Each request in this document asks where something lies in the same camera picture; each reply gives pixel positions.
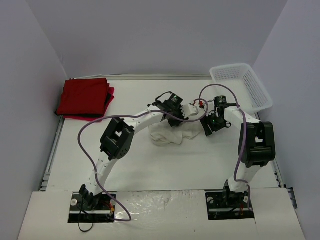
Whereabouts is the white t-shirt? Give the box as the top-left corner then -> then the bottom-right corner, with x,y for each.
148,120 -> 203,147

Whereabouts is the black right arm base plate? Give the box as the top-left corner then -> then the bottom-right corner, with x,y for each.
205,190 -> 255,221

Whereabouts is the white foam board front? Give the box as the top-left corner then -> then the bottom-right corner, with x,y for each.
19,188 -> 304,240

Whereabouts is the white plastic basket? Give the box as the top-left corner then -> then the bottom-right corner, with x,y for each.
209,63 -> 273,115

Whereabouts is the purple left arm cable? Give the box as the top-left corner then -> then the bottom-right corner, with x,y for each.
77,99 -> 210,223

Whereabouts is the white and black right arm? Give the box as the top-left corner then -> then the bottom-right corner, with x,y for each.
200,96 -> 276,207

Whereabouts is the dark red folded t-shirt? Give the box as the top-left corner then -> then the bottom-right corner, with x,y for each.
56,77 -> 112,115

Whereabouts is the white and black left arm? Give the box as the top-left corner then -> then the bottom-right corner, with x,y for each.
79,92 -> 188,209

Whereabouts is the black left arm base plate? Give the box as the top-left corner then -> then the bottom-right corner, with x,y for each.
68,192 -> 116,224

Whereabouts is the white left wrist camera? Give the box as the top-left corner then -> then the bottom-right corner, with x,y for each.
181,104 -> 199,119

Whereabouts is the thin black cable loop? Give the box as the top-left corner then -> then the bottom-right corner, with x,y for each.
76,212 -> 94,232

